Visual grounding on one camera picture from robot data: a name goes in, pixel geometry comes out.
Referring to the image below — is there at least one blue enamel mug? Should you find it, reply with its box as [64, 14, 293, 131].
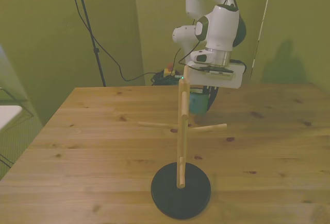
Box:
[189, 91, 209, 114]

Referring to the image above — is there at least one white flat board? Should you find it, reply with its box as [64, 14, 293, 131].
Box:
[0, 105, 23, 130]

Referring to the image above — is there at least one green folding partition screen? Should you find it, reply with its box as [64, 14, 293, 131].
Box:
[0, 0, 330, 132]

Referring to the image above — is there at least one black tripod cable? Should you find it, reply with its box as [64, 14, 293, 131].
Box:
[66, 0, 157, 82]

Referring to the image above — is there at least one black camera tripod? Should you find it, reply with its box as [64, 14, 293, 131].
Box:
[65, 0, 107, 88]

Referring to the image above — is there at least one black cable bundle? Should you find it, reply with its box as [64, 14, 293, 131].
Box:
[150, 71, 187, 86]

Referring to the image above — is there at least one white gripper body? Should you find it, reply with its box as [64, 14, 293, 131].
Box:
[186, 63, 245, 90]

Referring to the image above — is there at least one yellow emergency stop button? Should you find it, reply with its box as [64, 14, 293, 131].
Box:
[163, 63, 176, 77]

